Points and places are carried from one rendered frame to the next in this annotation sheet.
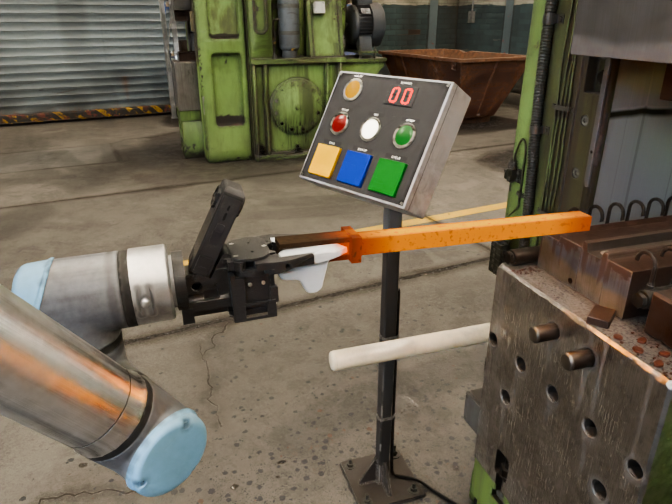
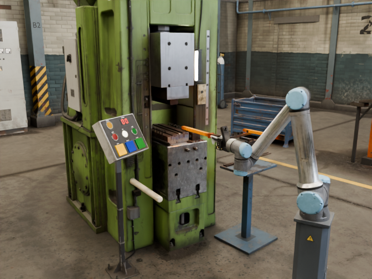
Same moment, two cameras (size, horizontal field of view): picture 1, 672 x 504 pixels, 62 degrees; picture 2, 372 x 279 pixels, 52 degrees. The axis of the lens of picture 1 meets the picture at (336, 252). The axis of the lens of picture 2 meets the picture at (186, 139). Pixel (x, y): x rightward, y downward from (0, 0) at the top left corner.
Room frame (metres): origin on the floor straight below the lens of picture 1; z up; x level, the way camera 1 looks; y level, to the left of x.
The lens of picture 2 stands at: (1.52, 2.45, 1.68)
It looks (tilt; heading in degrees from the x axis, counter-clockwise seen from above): 14 degrees down; 255
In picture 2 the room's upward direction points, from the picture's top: straight up
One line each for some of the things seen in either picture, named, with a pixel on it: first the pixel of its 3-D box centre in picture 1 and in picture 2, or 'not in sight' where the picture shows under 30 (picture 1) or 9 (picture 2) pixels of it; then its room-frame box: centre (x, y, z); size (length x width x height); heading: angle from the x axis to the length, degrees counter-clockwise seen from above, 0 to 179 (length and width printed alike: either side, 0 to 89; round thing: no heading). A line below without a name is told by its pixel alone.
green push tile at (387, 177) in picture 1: (388, 177); (139, 143); (1.16, -0.11, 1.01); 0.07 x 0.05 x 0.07; 43
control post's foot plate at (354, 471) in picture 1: (381, 468); (122, 266); (1.32, -0.14, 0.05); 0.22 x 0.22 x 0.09; 18
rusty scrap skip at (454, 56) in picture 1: (449, 86); not in sight; (7.91, -1.55, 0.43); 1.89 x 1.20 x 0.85; 27
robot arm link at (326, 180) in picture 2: not in sight; (316, 189); (0.12, 0.49, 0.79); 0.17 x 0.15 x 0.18; 47
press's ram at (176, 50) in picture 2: not in sight; (168, 58); (0.83, -0.60, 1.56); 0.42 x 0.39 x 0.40; 108
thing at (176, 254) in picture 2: not in sight; (181, 248); (0.80, -0.34, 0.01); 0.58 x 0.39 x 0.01; 18
